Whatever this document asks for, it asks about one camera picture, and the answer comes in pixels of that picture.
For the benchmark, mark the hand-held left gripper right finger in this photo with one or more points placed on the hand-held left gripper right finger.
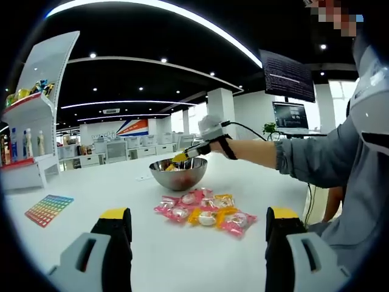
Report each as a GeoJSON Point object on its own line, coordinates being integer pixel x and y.
{"type": "Point", "coordinates": [294, 261]}

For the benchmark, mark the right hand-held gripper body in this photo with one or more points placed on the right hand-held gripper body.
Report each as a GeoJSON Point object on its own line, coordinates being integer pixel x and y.
{"type": "Point", "coordinates": [211, 127]}

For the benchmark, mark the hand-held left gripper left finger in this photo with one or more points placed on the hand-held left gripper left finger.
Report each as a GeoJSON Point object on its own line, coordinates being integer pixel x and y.
{"type": "Point", "coordinates": [94, 261]}

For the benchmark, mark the steel bowl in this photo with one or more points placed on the steel bowl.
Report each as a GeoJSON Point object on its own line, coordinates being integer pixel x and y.
{"type": "Point", "coordinates": [179, 179]}

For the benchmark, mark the pile of marshmallows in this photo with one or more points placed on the pile of marshmallows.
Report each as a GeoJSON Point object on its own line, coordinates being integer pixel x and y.
{"type": "Point", "coordinates": [206, 217]}

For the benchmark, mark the person's right hand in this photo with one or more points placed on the person's right hand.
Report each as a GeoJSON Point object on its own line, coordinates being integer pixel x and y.
{"type": "Point", "coordinates": [214, 147]}

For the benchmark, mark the green potted plant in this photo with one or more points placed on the green potted plant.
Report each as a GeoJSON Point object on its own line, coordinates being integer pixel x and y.
{"type": "Point", "coordinates": [271, 129]}

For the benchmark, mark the rainbow grid card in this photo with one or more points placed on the rainbow grid card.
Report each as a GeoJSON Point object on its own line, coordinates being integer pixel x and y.
{"type": "Point", "coordinates": [48, 211]}

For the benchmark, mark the white mesh office chair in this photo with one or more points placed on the white mesh office chair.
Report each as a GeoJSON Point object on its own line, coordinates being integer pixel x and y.
{"type": "Point", "coordinates": [116, 152]}

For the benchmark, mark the open laptop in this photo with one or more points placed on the open laptop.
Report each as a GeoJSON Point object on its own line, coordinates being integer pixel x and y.
{"type": "Point", "coordinates": [290, 117]}

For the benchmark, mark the curved ceiling light strip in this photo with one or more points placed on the curved ceiling light strip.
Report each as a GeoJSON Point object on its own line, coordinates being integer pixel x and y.
{"type": "Point", "coordinates": [256, 61]}

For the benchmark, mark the white table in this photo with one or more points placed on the white table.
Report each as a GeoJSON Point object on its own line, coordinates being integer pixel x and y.
{"type": "Point", "coordinates": [182, 267]}

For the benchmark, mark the dark hanging monitor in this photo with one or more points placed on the dark hanging monitor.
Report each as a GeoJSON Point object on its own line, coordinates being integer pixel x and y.
{"type": "Point", "coordinates": [288, 76]}

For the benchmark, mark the person in grey shirt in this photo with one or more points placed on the person in grey shirt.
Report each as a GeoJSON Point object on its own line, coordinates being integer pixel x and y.
{"type": "Point", "coordinates": [364, 197]}

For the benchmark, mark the pale drink bottle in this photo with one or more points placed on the pale drink bottle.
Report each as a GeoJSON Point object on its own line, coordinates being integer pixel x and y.
{"type": "Point", "coordinates": [41, 144]}
{"type": "Point", "coordinates": [28, 144]}

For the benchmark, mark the blue drink bottle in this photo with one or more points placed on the blue drink bottle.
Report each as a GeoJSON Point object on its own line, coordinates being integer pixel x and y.
{"type": "Point", "coordinates": [14, 146]}

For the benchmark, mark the white chest-worn device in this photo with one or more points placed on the white chest-worn device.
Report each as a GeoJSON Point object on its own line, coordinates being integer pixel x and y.
{"type": "Point", "coordinates": [370, 100]}

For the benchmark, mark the row of snack packets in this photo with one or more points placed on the row of snack packets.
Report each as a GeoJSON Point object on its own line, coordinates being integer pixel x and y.
{"type": "Point", "coordinates": [30, 91]}

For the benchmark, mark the white display shelf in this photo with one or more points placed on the white display shelf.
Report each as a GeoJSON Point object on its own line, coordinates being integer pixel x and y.
{"type": "Point", "coordinates": [45, 61]}

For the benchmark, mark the striped wall banner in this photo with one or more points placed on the striped wall banner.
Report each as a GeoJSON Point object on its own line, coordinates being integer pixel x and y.
{"type": "Point", "coordinates": [133, 127]}

